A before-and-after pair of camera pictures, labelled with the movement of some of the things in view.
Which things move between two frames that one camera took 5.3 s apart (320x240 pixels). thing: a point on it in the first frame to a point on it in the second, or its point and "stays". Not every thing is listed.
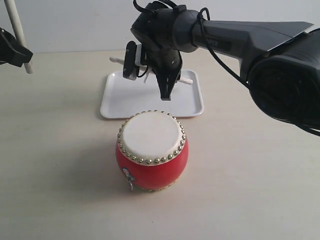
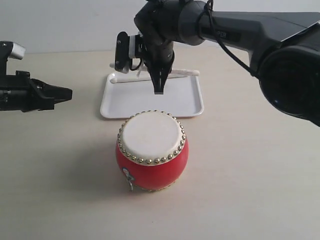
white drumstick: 17,26 to 123,80
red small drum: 152,151 stays
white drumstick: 179,79 to 175,72
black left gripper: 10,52 to 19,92
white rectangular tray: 123,97 stays
